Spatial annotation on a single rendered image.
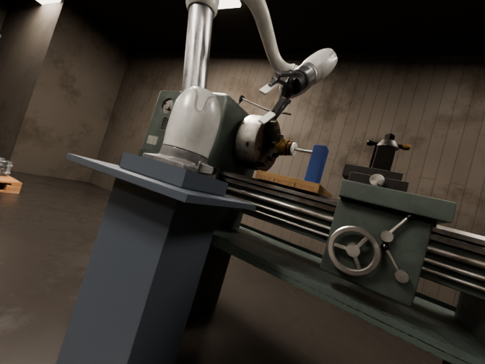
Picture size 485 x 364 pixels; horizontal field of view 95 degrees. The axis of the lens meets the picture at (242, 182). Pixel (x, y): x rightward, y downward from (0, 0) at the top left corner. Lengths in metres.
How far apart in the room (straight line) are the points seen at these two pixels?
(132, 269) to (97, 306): 0.17
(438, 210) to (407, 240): 0.12
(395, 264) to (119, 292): 0.79
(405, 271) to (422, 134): 2.81
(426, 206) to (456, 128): 2.87
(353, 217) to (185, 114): 0.65
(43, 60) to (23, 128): 1.20
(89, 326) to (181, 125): 0.63
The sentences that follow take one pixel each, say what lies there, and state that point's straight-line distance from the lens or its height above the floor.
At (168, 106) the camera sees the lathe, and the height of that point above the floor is 1.15.
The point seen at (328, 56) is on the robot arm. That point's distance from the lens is 1.05.
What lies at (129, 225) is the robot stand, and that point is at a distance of 0.71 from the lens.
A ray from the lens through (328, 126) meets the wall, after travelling 3.47.
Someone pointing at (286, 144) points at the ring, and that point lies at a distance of 1.22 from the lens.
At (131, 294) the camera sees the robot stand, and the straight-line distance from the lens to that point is 0.72.
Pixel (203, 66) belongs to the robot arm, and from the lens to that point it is 1.03.
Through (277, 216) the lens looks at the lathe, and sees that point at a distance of 1.05.
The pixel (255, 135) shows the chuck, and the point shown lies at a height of 1.08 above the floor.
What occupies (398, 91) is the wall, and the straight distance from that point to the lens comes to 3.71.
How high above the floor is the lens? 0.79
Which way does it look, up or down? 2 degrees up
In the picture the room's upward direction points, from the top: 17 degrees clockwise
